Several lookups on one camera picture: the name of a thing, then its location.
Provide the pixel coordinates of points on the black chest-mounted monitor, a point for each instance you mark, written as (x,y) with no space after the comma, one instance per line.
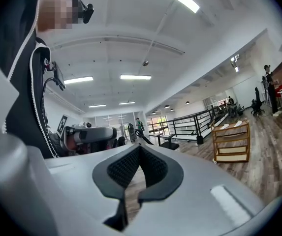
(59,76)

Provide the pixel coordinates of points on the person's head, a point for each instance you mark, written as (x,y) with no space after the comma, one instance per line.
(57,8)

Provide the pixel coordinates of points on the black metal railing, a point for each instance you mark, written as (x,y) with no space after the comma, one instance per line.
(192,124)

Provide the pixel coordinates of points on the wooden shoe rack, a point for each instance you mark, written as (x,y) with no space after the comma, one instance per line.
(231,154)

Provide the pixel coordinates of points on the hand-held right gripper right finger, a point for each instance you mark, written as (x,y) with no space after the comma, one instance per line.
(165,178)

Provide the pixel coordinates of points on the person's black white jacket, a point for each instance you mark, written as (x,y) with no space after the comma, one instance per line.
(15,58)

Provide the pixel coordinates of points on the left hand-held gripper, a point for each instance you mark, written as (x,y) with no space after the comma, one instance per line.
(94,134)

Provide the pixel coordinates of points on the round ceiling sensor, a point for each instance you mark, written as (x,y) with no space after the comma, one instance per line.
(145,63)

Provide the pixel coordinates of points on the black trash bin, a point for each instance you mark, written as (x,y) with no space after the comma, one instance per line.
(200,140)

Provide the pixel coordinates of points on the white oval insole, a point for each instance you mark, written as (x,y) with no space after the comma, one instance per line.
(224,126)
(236,124)

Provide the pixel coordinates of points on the dark wheeled equipment cluster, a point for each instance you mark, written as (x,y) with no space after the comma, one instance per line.
(235,108)

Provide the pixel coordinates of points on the person's left hand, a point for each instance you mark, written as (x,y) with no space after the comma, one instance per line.
(73,147)

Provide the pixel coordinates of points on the black head-worn camera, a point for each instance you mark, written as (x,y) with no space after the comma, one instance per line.
(88,13)

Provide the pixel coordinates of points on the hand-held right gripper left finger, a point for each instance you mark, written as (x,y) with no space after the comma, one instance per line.
(111,176)

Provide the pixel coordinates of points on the red box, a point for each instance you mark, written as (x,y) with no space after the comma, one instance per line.
(279,87)

